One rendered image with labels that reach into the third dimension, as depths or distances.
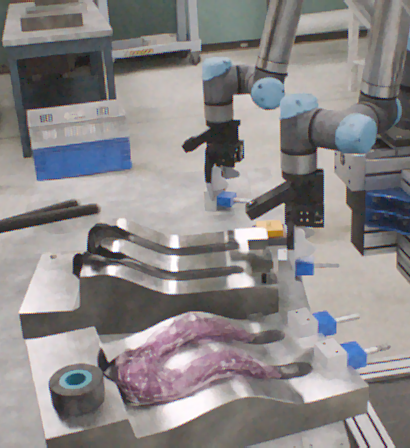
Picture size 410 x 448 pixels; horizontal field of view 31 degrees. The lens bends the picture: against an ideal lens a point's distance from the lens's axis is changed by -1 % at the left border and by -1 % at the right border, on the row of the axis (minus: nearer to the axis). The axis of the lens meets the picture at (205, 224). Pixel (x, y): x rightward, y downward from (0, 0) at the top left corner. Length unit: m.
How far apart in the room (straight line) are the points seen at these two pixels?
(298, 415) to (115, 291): 0.44
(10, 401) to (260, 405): 0.45
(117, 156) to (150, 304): 3.26
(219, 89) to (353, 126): 0.53
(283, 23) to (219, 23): 6.34
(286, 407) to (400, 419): 1.05
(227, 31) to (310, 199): 6.59
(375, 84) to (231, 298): 0.50
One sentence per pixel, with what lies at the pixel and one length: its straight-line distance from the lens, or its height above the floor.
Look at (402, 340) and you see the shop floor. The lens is 2.88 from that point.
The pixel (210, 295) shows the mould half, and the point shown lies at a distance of 1.40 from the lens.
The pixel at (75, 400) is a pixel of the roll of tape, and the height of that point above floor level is 0.94.
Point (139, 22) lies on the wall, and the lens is 7.85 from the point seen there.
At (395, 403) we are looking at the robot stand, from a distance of 2.23.
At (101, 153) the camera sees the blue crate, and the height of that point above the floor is 0.13.
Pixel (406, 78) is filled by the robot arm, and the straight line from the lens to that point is 1.80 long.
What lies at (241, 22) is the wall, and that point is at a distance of 8.07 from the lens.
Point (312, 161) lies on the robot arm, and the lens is 1.48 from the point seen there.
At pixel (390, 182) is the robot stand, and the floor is 0.92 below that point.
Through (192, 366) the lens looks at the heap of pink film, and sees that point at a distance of 1.16.
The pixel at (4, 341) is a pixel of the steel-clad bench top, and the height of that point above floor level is 0.80.
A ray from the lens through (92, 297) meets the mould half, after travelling 1.42.
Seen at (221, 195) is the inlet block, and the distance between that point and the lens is 1.94.
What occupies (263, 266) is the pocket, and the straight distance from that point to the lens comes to 1.49.
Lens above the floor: 1.58
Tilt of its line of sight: 24 degrees down
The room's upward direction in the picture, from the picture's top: 3 degrees counter-clockwise
